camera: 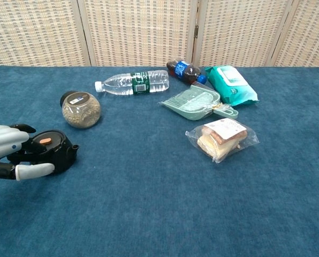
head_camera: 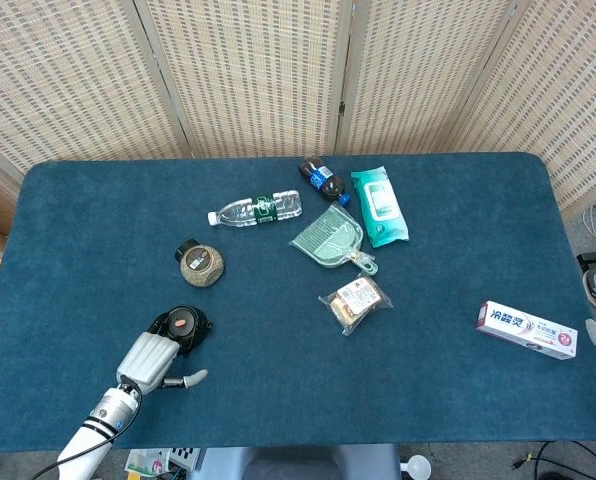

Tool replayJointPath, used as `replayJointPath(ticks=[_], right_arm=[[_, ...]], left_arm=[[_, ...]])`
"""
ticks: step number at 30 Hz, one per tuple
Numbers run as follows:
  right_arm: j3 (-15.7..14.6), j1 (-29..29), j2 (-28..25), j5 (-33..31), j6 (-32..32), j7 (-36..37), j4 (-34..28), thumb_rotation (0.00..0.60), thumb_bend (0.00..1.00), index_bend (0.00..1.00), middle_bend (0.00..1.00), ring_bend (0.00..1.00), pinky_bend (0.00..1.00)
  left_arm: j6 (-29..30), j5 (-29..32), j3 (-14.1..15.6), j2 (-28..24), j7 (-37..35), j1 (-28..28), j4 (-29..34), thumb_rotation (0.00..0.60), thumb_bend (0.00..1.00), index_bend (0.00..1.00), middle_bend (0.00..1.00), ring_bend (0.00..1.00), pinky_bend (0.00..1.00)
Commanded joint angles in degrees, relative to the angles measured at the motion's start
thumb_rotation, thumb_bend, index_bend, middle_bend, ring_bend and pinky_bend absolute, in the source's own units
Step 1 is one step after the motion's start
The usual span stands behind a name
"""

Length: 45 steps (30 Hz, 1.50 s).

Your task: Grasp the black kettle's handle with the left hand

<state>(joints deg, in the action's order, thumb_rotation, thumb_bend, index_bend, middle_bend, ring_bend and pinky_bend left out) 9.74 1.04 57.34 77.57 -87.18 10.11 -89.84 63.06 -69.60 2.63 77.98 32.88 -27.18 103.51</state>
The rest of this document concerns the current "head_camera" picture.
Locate round glass jar of grains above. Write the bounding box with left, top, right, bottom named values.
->
left=174, top=238, right=226, bottom=289

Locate green white packet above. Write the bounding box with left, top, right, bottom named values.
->
left=124, top=448, right=173, bottom=477

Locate blue table cloth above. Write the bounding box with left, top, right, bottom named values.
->
left=0, top=152, right=596, bottom=454

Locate white round plastic scoop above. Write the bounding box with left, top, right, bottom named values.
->
left=399, top=455, right=432, bottom=480

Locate clear water bottle green label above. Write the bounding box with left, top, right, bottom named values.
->
left=207, top=189, right=304, bottom=229

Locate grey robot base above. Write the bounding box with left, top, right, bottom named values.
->
left=197, top=443, right=402, bottom=480

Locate teal wet wipes pack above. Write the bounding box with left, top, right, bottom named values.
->
left=350, top=166, right=410, bottom=249

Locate black floor cable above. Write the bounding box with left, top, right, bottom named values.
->
left=511, top=438, right=596, bottom=480

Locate white toothpaste box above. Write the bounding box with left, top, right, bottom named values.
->
left=474, top=300, right=579, bottom=359

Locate checkerboard calibration card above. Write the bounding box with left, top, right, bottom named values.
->
left=169, top=445, right=202, bottom=470

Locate black teapot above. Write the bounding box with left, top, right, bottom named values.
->
left=147, top=305, right=216, bottom=358

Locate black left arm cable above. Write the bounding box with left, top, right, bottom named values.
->
left=31, top=387, right=143, bottom=480

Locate green plastic dustpan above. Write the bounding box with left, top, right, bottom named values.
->
left=288, top=202, right=379, bottom=277

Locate woven folding screen panel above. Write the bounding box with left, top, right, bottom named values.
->
left=0, top=0, right=192, bottom=174
left=452, top=0, right=596, bottom=211
left=132, top=0, right=354, bottom=159
left=332, top=0, right=522, bottom=155

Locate cola bottle blue label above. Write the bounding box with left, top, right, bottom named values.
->
left=297, top=156, right=354, bottom=208

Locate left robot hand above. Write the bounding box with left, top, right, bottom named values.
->
left=116, top=310, right=209, bottom=397

